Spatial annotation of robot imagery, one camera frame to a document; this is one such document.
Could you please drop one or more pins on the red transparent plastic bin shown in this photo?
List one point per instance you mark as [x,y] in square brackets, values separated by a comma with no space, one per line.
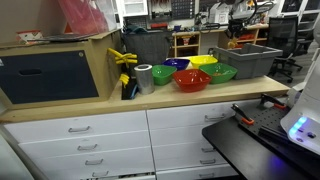
[86,16]

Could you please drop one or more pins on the blue plastic bowl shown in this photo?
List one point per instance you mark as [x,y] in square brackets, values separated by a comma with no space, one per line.
[176,63]

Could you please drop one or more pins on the black robot table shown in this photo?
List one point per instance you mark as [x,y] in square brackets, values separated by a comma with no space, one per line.
[240,150]

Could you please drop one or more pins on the green plastic bowl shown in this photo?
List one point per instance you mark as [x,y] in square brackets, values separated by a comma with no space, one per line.
[218,75]
[163,75]

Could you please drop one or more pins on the red plastic bowl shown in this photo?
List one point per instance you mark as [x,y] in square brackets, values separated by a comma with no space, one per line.
[191,81]

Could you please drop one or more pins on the white wall cabinet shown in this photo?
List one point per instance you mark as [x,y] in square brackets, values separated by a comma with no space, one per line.
[135,6]

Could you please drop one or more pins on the small orange patterned box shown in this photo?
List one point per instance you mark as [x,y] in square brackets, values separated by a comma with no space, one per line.
[29,36]

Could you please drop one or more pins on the orange black bar clamp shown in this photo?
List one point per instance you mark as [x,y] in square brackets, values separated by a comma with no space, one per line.
[271,100]
[242,115]

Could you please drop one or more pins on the dark wall pegboard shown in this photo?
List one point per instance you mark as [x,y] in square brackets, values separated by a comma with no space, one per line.
[173,8]

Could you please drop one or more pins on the white drawer cabinet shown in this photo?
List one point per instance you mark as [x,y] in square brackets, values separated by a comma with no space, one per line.
[116,123]

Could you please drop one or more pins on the brown plush doll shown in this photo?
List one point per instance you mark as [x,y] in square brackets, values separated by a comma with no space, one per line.
[232,43]

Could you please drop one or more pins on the grey plastic bin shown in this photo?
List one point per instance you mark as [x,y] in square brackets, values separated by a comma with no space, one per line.
[253,66]

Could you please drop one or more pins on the yellow plastic bowl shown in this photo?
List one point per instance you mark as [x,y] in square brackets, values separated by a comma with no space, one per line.
[202,60]

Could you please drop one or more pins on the dark grey fabric container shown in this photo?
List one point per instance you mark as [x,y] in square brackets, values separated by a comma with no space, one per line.
[148,46]

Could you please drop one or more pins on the black office chair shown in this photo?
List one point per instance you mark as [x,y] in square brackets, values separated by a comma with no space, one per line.
[283,33]

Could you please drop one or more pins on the large yellow clamp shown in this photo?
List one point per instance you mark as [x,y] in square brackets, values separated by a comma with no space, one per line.
[125,57]

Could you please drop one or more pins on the black pegboard plate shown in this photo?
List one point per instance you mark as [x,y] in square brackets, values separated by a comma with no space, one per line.
[266,120]

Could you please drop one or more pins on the small yellow clamp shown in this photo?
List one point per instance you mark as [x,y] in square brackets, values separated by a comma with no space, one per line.
[124,80]

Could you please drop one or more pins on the wooden shelf unit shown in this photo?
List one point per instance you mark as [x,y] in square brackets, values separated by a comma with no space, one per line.
[190,43]

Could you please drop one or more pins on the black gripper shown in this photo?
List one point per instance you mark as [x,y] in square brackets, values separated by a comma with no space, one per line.
[236,25]

